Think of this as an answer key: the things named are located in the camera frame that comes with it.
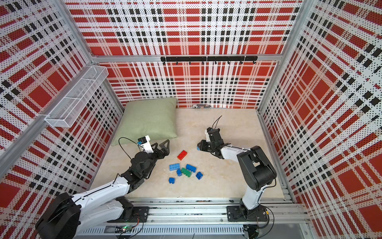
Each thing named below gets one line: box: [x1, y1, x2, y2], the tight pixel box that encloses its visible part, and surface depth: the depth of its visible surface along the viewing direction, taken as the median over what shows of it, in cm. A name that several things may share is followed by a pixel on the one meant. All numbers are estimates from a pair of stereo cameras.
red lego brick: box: [177, 149, 188, 161], surface depth 96 cm
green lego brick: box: [180, 167, 193, 178], surface depth 89 cm
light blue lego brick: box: [169, 162, 181, 172], surface depth 91 cm
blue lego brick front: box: [168, 177, 176, 185], surface depth 85 cm
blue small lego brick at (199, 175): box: [195, 171, 204, 180], surface depth 86 cm
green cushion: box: [110, 97, 178, 147], surface depth 98 cm
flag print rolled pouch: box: [192, 104, 212, 109], surface depth 125 cm
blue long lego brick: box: [186, 163, 197, 173], surface depth 90 cm
